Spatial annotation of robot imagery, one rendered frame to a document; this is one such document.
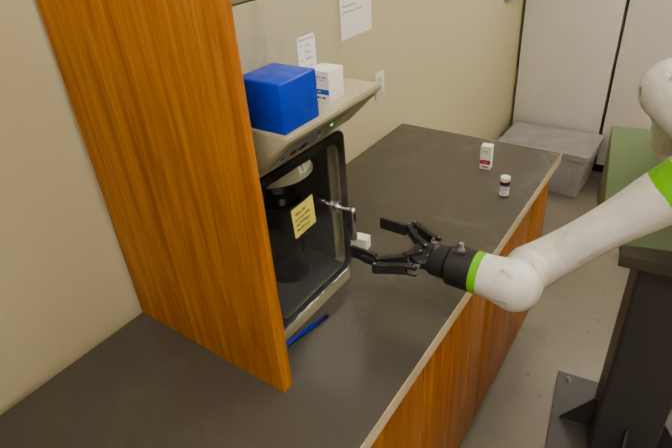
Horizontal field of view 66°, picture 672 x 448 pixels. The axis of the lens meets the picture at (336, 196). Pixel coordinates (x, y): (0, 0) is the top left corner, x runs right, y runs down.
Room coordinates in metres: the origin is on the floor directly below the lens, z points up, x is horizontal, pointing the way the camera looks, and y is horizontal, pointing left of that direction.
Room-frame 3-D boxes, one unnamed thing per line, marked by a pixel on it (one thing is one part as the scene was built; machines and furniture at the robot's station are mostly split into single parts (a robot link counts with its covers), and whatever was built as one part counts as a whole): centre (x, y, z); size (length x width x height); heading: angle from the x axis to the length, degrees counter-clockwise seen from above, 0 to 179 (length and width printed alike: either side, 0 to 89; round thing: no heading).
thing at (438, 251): (0.92, -0.20, 1.14); 0.09 x 0.08 x 0.07; 53
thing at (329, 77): (0.99, 0.00, 1.54); 0.05 x 0.05 x 0.06; 53
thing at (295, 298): (0.99, 0.07, 1.19); 0.30 x 0.01 x 0.40; 143
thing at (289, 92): (0.88, 0.09, 1.56); 0.10 x 0.10 x 0.09; 53
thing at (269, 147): (0.96, 0.03, 1.46); 0.32 x 0.12 x 0.10; 143
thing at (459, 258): (0.88, -0.26, 1.15); 0.09 x 0.06 x 0.12; 143
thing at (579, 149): (3.20, -1.50, 0.17); 0.60 x 0.42 x 0.33; 51
